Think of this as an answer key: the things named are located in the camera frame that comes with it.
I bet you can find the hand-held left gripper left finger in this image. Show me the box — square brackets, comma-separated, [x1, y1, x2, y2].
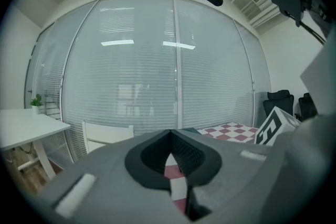
[34, 129, 190, 224]

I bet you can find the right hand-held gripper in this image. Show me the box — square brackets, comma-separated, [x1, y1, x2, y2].
[254, 105, 303, 146]

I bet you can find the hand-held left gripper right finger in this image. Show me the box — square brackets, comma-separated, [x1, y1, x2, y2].
[170, 128, 287, 224]

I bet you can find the dark green plastic box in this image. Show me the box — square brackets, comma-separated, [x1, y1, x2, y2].
[183, 126, 204, 136]

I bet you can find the black office chair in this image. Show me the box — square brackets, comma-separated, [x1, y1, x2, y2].
[263, 89, 295, 124]
[294, 92, 319, 123]

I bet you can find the pink white checkered tablecloth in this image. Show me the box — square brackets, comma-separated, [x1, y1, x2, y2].
[163, 123, 261, 216]

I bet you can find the white desk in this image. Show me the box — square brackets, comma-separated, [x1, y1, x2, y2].
[0, 109, 72, 180]

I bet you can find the small potted plant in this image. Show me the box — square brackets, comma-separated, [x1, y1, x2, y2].
[29, 93, 45, 115]

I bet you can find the black cable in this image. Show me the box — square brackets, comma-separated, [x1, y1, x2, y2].
[298, 19, 328, 45]

